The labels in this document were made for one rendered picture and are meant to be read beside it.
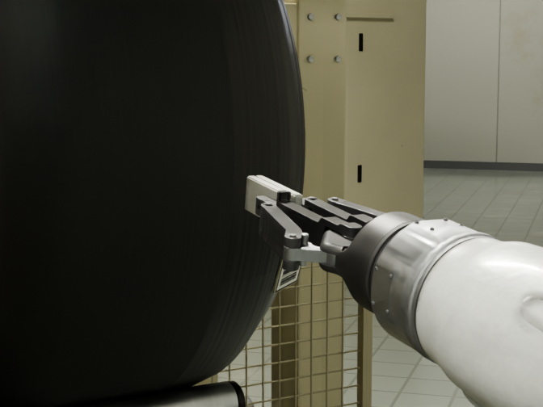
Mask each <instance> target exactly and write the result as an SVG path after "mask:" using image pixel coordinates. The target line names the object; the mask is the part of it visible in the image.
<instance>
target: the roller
mask: <svg viewBox="0 0 543 407"><path fill-rule="evenodd" d="M65 407H246V402H245V397H244V393H243V391H242V388H241V387H240V385H239V384H238V383H237V382H235V381H234V380H231V381H222V382H217V383H212V384H202V385H197V386H191V387H186V388H177V389H171V390H166V391H161V392H152V393H146V394H141V395H136V396H130V397H121V398H116V399H110V400H105V401H95V402H90V403H85V404H79V405H70V406H65Z"/></svg>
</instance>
